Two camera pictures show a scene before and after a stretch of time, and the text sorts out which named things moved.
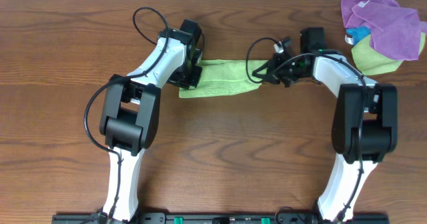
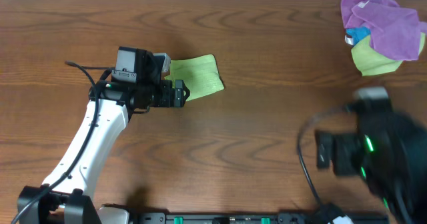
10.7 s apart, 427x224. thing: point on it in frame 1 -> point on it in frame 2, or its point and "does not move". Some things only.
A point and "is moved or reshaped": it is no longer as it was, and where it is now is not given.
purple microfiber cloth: x=395 y=30 does not move
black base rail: x=221 y=219 does not move
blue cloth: x=358 y=33 does not move
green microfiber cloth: x=221 y=76 is moved or reshaped
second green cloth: x=371 y=63 does not move
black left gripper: x=192 y=76 -> x=179 y=93
